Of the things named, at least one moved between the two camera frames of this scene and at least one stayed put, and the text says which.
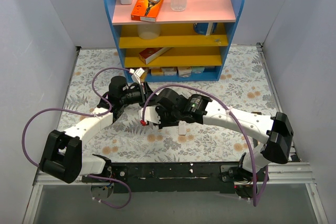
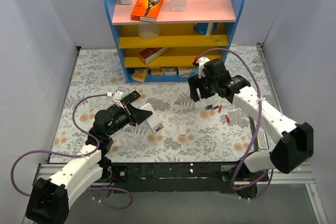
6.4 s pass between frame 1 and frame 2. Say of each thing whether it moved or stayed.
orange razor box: stayed
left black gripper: moved
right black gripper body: moved
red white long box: stayed
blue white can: stayed
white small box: stayed
